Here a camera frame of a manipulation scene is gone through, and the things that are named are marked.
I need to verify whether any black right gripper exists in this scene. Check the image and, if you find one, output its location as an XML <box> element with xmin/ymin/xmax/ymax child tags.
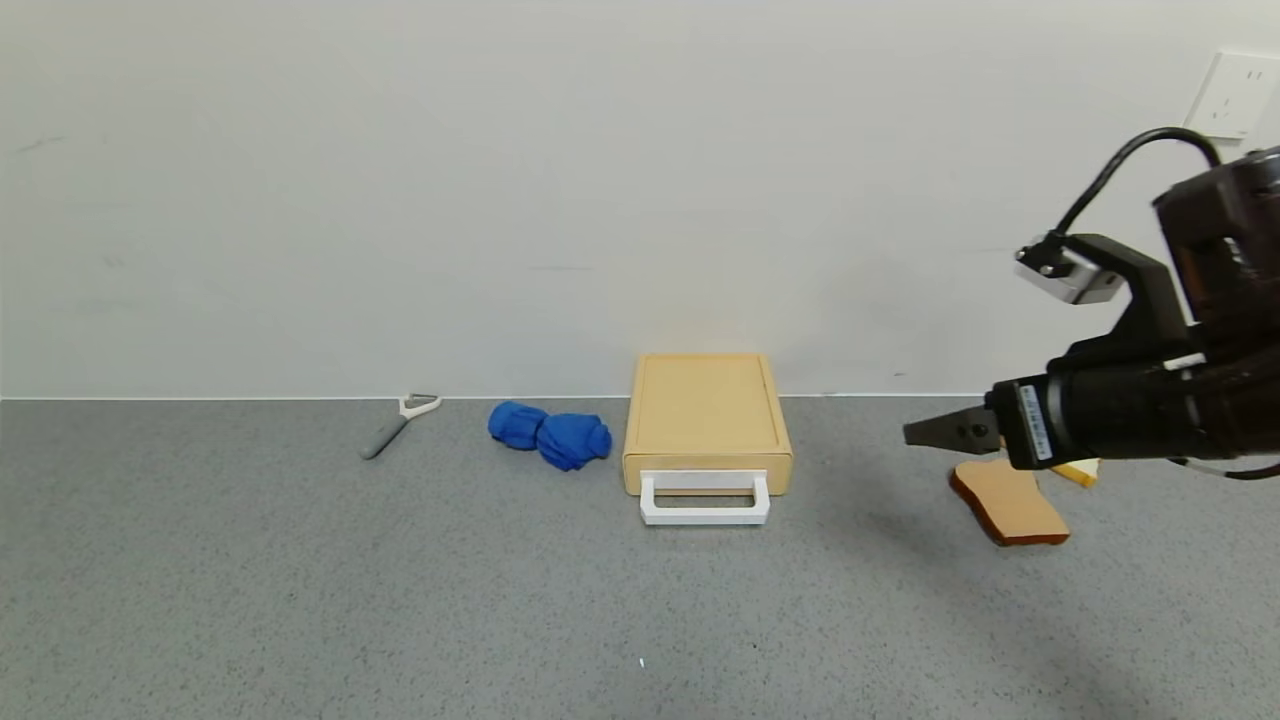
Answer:
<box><xmin>902</xmin><ymin>355</ymin><xmax>1195</xmax><ymax>471</ymax></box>

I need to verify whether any brown toast slice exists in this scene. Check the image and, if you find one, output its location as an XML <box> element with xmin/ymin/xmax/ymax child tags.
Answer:
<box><xmin>949</xmin><ymin>455</ymin><xmax>1071</xmax><ymax>547</ymax></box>

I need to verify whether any blue crumpled cloth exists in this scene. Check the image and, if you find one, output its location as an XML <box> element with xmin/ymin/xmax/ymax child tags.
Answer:
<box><xmin>487</xmin><ymin>401</ymin><xmax>613</xmax><ymax>472</ymax></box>

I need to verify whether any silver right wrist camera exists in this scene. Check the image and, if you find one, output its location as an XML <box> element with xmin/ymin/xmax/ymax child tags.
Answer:
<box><xmin>1015</xmin><ymin>233</ymin><xmax>1196</xmax><ymax>343</ymax></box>

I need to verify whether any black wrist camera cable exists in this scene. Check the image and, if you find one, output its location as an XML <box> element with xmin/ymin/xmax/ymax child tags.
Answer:
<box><xmin>1055</xmin><ymin>127</ymin><xmax>1224</xmax><ymax>241</ymax></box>

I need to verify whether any white wall socket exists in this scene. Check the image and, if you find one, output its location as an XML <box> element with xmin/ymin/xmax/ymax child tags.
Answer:
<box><xmin>1183</xmin><ymin>50</ymin><xmax>1280</xmax><ymax>141</ymax></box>

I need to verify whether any grey handled white peeler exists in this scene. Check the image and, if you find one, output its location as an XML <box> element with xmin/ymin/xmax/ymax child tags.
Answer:
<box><xmin>360</xmin><ymin>393</ymin><xmax>442</xmax><ymax>461</ymax></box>

